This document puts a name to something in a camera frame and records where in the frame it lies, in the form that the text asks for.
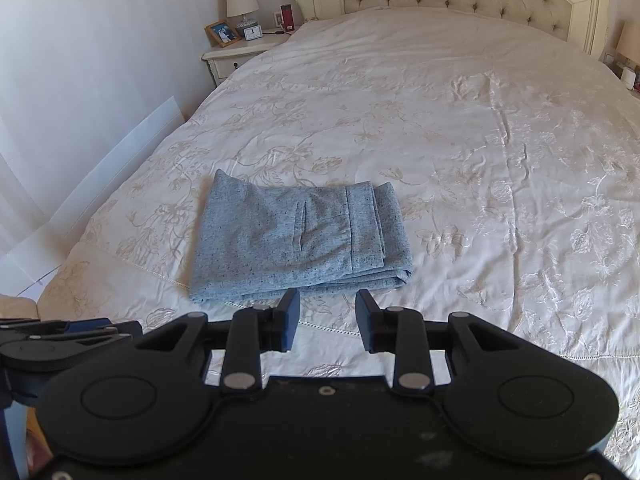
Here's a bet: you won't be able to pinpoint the cream nightstand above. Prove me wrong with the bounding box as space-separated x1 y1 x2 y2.
201 30 297 89

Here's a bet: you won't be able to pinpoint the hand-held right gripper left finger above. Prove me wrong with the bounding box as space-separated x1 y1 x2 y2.
135 288 301 394

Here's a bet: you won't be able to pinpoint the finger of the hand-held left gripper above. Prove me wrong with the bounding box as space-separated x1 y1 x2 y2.
29 320 144 349
0 317 112 335

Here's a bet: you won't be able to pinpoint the white shade table lamp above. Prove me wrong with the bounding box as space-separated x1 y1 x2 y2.
226 0 261 32

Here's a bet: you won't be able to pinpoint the grey speckled pants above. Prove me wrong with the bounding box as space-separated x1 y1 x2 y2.
188 168 415 305

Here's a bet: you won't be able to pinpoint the cream floral bedspread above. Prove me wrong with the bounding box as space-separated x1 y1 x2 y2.
36 5 640 480

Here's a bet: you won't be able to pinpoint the beige shade table lamp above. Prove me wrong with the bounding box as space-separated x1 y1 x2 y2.
614 20 640 67

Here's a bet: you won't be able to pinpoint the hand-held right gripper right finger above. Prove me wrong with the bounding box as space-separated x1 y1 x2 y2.
355 289 516 394

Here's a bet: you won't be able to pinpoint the wooden photo frame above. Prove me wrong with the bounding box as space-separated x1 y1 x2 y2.
204 19 240 49

